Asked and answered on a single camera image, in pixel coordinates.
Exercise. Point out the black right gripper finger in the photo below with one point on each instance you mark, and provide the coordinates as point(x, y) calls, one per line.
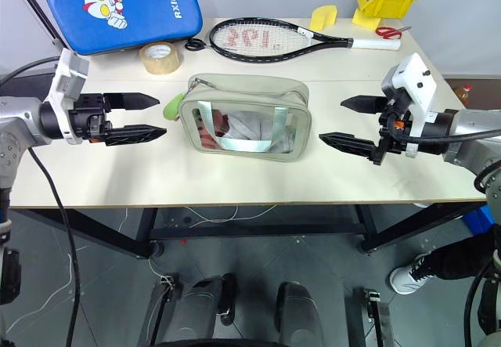
point(362, 104)
point(346, 142)

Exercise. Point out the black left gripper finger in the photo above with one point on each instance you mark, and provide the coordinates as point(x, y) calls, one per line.
point(131, 101)
point(135, 134)

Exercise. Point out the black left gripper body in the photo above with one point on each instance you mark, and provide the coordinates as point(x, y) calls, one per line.
point(89, 118)

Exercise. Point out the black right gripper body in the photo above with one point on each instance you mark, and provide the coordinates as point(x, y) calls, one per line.
point(393, 127)

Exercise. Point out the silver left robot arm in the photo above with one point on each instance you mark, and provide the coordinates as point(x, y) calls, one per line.
point(17, 121)

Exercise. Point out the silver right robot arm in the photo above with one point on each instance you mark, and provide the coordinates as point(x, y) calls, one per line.
point(475, 137)

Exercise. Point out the clear beige toiletry bag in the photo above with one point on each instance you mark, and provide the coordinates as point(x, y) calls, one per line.
point(244, 118)

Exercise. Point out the green zipper pull tag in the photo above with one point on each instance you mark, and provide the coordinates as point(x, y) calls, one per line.
point(172, 108)

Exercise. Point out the brown packing tape roll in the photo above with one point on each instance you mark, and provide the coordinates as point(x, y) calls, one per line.
point(160, 58)

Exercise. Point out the amber glass bottle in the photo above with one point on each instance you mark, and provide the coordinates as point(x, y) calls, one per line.
point(463, 93)

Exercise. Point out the blue cartoon print pad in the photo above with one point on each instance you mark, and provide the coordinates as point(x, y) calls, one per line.
point(119, 8)

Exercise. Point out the yellow plastic scoop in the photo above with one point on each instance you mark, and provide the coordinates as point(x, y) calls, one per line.
point(324, 17)

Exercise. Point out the yellow plastic bin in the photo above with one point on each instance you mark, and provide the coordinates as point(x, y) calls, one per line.
point(385, 0)

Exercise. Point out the black tennis racket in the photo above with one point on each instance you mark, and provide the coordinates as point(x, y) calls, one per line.
point(274, 41)

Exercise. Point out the black tripod pole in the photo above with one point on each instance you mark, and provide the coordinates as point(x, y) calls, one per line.
point(37, 8)

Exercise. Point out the blue plastic crate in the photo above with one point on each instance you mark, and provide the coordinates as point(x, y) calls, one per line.
point(479, 221)

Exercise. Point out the white sneaker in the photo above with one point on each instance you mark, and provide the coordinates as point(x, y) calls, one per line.
point(411, 274)

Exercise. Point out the person's black trouser leg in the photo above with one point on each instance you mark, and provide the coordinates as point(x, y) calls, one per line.
point(466, 257)

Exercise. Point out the grey right robot foot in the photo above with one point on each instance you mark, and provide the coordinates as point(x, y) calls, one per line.
point(297, 311)

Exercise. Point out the grey robot foot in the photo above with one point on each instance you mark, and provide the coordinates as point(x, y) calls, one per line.
point(297, 311)
point(193, 309)

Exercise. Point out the grey left robot foot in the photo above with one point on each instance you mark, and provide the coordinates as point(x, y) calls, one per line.
point(193, 309)

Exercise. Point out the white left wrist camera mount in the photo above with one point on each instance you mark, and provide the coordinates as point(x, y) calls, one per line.
point(66, 84)

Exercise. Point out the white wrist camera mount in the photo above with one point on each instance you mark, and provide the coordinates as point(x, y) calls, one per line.
point(415, 88)
point(66, 84)

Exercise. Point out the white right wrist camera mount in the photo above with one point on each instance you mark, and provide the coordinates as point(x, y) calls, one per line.
point(415, 88)

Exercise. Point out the black metal table frame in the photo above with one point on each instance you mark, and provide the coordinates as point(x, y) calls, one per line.
point(250, 227)

